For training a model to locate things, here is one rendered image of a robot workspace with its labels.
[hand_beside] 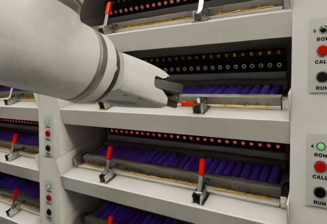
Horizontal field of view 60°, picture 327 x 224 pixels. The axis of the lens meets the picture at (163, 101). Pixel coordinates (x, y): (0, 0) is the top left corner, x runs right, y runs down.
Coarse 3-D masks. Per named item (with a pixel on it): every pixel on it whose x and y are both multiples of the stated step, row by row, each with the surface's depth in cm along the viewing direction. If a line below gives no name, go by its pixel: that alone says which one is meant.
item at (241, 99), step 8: (184, 96) 65; (192, 96) 64; (200, 96) 63; (208, 96) 62; (216, 96) 61; (224, 96) 60; (232, 96) 59; (240, 96) 58; (248, 96) 58; (256, 96) 57; (264, 96) 56; (272, 96) 55; (280, 96) 55; (224, 104) 61; (232, 104) 60; (240, 104) 59; (248, 104) 58; (256, 104) 56; (264, 104) 56; (272, 104) 55; (280, 104) 55
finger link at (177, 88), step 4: (156, 80) 36; (160, 80) 37; (164, 80) 37; (156, 84) 36; (160, 84) 37; (164, 84) 37; (168, 84) 37; (172, 84) 38; (176, 84) 38; (180, 84) 38; (160, 88) 37; (164, 88) 37; (168, 88) 37; (172, 88) 38; (176, 88) 38; (180, 88) 38; (168, 92) 39; (172, 92) 38; (176, 92) 38; (180, 92) 38
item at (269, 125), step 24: (240, 72) 71; (264, 72) 68; (288, 96) 48; (72, 120) 79; (96, 120) 74; (120, 120) 70; (144, 120) 66; (168, 120) 62; (192, 120) 59; (216, 120) 57; (240, 120) 54; (264, 120) 52; (288, 120) 50
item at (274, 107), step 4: (208, 104) 62; (212, 104) 62; (216, 104) 61; (232, 108) 59; (236, 108) 59; (240, 108) 58; (244, 108) 58; (248, 108) 58; (252, 108) 57; (256, 108) 57; (260, 108) 56; (264, 108) 56; (268, 108) 56; (272, 108) 55; (276, 108) 55; (280, 108) 54
